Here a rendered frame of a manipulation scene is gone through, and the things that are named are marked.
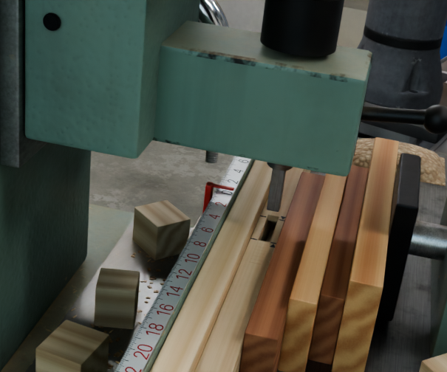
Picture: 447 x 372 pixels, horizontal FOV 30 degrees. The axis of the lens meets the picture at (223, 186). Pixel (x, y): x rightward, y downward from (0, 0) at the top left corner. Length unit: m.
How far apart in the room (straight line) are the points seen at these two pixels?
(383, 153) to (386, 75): 0.57
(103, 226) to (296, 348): 0.39
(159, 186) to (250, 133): 2.20
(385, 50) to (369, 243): 0.73
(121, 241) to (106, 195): 1.83
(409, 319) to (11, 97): 0.31
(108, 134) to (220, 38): 0.10
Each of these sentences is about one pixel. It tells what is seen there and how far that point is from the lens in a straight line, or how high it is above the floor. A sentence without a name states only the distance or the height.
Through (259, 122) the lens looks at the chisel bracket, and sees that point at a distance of 0.55.
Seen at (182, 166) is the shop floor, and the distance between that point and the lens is 2.90.
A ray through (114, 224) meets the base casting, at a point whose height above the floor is 0.80.
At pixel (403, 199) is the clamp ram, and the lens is 0.56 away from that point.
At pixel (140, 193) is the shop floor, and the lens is 2.70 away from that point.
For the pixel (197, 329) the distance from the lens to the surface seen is 0.48.
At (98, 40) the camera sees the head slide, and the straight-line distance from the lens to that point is 0.53.
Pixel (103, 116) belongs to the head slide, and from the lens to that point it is 0.55.
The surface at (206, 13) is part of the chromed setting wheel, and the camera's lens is 0.70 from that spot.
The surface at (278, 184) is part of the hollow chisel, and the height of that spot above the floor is 0.97.
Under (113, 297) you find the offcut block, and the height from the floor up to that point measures 0.83.
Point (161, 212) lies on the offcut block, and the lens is 0.83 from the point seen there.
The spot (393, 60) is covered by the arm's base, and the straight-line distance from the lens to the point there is 1.25.
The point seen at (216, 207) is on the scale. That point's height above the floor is 0.96.
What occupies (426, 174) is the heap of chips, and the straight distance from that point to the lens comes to 0.83.
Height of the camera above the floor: 1.23
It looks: 26 degrees down
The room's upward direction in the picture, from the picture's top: 7 degrees clockwise
